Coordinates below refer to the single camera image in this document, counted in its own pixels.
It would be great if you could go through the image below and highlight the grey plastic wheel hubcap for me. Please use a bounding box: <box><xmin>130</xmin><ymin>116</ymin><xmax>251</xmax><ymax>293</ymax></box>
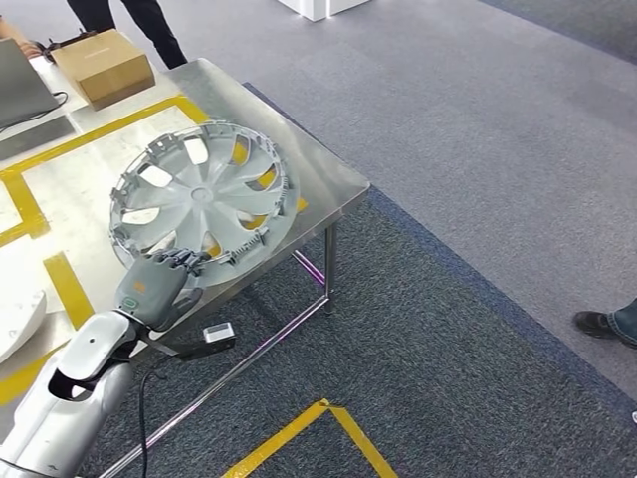
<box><xmin>108</xmin><ymin>120</ymin><xmax>301</xmax><ymax>290</ymax></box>

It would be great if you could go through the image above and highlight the white lit cabinet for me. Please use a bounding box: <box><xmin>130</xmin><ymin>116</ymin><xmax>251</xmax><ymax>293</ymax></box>
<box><xmin>275</xmin><ymin>0</ymin><xmax>374</xmax><ymax>24</ymax></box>

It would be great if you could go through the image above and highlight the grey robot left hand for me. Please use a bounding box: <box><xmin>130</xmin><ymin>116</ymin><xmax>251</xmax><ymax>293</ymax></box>
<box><xmin>114</xmin><ymin>249</ymin><xmax>205</xmax><ymax>334</ymax></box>

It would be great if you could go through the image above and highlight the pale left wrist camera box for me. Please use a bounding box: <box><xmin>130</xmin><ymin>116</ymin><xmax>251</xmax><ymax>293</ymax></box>
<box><xmin>203</xmin><ymin>322</ymin><xmax>237</xmax><ymax>345</ymax></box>

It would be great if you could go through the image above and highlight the brown cardboard box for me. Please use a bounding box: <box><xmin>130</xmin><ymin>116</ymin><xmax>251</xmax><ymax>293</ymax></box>
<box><xmin>51</xmin><ymin>28</ymin><xmax>157</xmax><ymax>113</ymax></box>

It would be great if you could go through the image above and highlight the thin black bracket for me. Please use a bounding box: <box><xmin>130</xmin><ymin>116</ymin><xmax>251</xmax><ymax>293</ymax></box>
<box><xmin>32</xmin><ymin>29</ymin><xmax>97</xmax><ymax>64</ymax></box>

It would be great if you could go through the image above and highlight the stainless steel workbench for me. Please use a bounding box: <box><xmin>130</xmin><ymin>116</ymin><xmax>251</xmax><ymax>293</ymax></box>
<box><xmin>0</xmin><ymin>58</ymin><xmax>372</xmax><ymax>478</ymax></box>

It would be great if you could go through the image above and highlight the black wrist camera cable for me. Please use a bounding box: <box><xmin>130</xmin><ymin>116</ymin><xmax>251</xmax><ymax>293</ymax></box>
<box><xmin>137</xmin><ymin>356</ymin><xmax>175</xmax><ymax>478</ymax></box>

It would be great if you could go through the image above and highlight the white curved plastic part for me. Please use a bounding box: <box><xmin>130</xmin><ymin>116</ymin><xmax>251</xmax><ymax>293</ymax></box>
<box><xmin>0</xmin><ymin>283</ymin><xmax>50</xmax><ymax>365</ymax></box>

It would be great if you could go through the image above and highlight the black wrist camera mount bracket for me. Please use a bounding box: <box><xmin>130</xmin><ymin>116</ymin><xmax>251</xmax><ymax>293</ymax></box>
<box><xmin>134</xmin><ymin>330</ymin><xmax>238</xmax><ymax>363</ymax></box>

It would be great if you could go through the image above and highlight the grey laptop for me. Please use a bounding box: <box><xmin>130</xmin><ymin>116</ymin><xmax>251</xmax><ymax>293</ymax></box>
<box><xmin>0</xmin><ymin>37</ymin><xmax>64</xmax><ymax>131</ymax></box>

